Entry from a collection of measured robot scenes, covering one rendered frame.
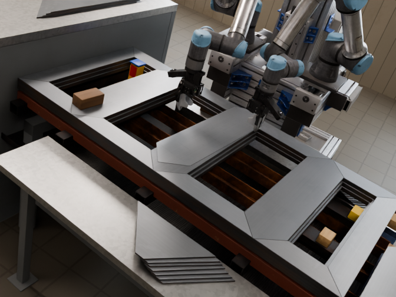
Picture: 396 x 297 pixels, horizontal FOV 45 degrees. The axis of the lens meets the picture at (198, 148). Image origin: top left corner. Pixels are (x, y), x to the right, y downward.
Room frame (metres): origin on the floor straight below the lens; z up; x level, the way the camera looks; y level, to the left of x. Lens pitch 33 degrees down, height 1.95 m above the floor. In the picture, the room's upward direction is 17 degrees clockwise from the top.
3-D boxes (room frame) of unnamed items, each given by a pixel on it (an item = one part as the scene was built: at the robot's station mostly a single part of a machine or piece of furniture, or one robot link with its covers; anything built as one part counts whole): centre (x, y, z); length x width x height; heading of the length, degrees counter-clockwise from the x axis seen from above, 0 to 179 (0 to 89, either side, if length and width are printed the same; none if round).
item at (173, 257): (1.14, -0.01, 0.77); 0.45 x 0.20 x 0.04; 64
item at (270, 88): (1.94, -0.21, 1.10); 0.08 x 0.08 x 0.05
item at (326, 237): (1.43, -0.56, 0.79); 0.06 x 0.05 x 0.04; 154
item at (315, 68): (2.40, -0.51, 1.09); 0.15 x 0.15 x 0.10
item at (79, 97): (1.73, 0.50, 0.89); 0.12 x 0.06 x 0.05; 149
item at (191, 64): (1.83, 0.11, 1.15); 0.08 x 0.08 x 0.05
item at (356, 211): (1.64, -0.71, 0.79); 0.06 x 0.05 x 0.04; 154
